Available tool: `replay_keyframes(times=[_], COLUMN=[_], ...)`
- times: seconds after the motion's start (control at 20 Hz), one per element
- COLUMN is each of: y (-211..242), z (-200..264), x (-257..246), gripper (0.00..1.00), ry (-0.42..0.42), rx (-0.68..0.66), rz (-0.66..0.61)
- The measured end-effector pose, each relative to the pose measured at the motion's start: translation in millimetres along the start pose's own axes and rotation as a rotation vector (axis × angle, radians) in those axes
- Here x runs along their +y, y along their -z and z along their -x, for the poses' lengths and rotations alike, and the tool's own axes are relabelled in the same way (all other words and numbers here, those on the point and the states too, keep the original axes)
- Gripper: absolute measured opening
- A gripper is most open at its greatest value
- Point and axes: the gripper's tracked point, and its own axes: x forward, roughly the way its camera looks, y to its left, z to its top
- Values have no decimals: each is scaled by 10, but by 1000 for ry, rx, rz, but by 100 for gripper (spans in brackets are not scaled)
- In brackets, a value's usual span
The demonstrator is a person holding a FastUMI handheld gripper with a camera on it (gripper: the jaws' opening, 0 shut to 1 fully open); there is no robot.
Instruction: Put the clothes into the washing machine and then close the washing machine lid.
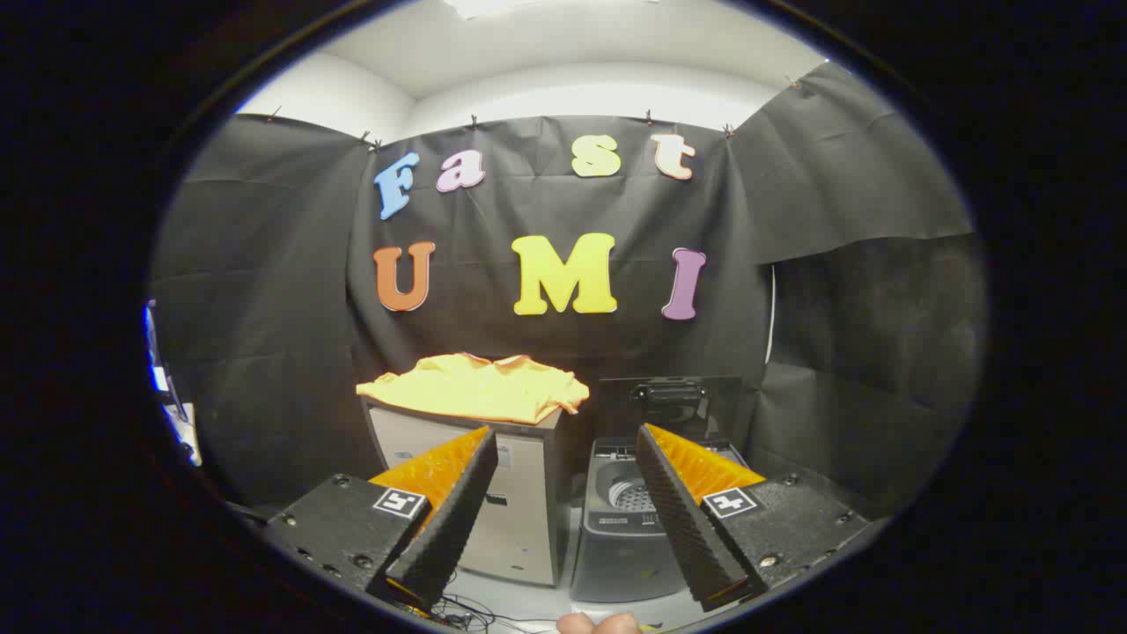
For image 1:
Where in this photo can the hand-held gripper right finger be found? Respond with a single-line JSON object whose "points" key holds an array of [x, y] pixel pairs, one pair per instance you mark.
{"points": [[682, 519]]}

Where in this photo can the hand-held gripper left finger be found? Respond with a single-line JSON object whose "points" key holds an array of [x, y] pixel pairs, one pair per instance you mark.
{"points": [[453, 519]]}

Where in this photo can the grey washing machine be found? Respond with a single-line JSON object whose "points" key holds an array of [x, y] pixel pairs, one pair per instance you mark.
{"points": [[616, 550]]}

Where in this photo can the yellow polo shirt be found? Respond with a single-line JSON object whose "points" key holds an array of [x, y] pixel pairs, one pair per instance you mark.
{"points": [[480, 386]]}

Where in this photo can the grey cabinet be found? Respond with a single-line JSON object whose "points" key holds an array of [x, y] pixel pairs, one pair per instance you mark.
{"points": [[519, 519]]}

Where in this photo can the black backdrop cloth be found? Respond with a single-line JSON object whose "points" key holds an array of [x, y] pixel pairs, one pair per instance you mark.
{"points": [[546, 343]]}

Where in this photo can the blue and white clutter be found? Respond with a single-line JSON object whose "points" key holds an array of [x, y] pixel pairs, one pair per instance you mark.
{"points": [[172, 414]]}

